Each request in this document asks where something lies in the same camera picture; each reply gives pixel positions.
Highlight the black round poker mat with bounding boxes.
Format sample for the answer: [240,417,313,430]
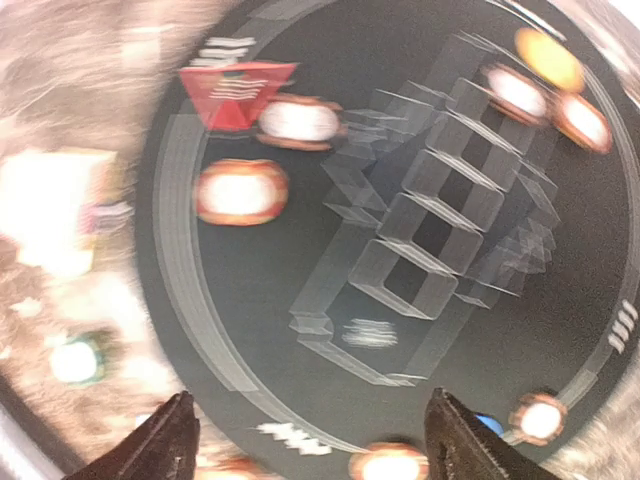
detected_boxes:
[135,1,639,479]

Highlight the red triangular all-in marker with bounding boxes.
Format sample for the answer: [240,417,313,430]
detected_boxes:
[179,62,298,132]

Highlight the red chips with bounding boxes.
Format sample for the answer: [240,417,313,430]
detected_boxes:
[193,159,289,226]
[349,442,429,480]
[552,93,613,154]

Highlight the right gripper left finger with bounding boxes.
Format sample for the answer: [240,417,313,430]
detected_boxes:
[66,391,200,480]

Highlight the orange big blind button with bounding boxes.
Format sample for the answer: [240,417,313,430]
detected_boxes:
[514,28,585,93]

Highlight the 100 chips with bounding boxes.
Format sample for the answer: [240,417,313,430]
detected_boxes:
[483,64,549,125]
[256,94,347,152]
[509,392,568,446]

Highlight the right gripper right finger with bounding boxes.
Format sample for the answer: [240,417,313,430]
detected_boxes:
[424,387,550,480]

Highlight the blue small blind button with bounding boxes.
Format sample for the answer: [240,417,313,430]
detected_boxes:
[475,413,504,436]

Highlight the red-gold 5 chip stack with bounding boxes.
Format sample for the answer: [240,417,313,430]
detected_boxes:
[194,457,265,480]

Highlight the yellow card box on table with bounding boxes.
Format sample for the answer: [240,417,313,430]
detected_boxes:
[1,148,133,278]

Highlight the green poker chip stack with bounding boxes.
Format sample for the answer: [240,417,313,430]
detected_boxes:
[48,329,117,387]

